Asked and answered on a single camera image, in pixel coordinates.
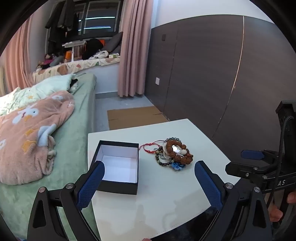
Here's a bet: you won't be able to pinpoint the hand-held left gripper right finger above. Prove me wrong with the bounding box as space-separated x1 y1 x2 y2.
194 160 273 241

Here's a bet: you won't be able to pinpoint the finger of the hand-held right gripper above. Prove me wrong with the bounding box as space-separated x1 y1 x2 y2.
240 149 279 163
225 161 275 184

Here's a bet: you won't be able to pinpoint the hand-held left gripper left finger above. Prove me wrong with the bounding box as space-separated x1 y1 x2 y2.
27 160 105 241

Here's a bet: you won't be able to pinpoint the black jewelry box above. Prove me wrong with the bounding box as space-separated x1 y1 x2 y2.
89 140 139 195

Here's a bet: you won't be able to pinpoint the brown seed bead bracelet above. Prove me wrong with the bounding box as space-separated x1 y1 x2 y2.
165 138 193 165

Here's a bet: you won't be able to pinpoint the multicolour bead bracelet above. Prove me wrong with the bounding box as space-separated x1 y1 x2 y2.
155 148 173 167

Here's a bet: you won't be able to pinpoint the white shell ornament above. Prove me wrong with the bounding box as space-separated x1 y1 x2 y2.
162 141 176 160

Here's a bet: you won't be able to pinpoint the red string bracelet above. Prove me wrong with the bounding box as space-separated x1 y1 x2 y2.
139 140 167 154

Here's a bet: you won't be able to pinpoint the person's right hand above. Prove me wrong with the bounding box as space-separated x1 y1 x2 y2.
268 189 296 223

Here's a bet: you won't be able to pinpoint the bed with green sheet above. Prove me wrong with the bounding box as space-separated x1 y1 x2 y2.
0 74 102 241

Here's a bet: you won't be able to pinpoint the pink printed blanket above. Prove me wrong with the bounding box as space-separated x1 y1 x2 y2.
0 90 75 186

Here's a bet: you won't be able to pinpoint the flat cardboard sheet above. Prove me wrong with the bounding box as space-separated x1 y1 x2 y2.
107 106 170 131

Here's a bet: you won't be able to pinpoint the light green quilt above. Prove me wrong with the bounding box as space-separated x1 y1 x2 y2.
0 74 77 116

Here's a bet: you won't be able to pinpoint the floral window seat cushion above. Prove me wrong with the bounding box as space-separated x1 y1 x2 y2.
31 57 121 84

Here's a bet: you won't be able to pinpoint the white and black cushion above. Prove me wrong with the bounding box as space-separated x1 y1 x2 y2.
88 50 110 60

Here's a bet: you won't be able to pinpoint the pile of plush toys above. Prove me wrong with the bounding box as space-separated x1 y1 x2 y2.
36 53 64 70

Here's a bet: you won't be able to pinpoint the pink curtain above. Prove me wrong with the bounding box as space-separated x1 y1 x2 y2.
3 16 35 90
117 0 154 98

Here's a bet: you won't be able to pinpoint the row of books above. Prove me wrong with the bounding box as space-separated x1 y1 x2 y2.
73 45 87 58

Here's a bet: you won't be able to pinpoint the black bag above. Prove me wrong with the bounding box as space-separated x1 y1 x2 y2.
82 38 103 60

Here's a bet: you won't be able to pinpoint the beige headboard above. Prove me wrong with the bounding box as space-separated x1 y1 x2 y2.
0 67 6 95

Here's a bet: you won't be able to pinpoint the white stand lamp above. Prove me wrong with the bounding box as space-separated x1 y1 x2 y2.
63 41 86 62

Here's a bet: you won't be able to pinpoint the grey pillow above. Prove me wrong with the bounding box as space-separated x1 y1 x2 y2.
102 32 123 54

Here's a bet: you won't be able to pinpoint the hanging dark clothes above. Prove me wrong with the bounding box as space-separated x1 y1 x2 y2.
45 0 80 47

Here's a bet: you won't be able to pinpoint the dark framed window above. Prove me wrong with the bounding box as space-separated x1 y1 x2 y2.
74 0 123 40

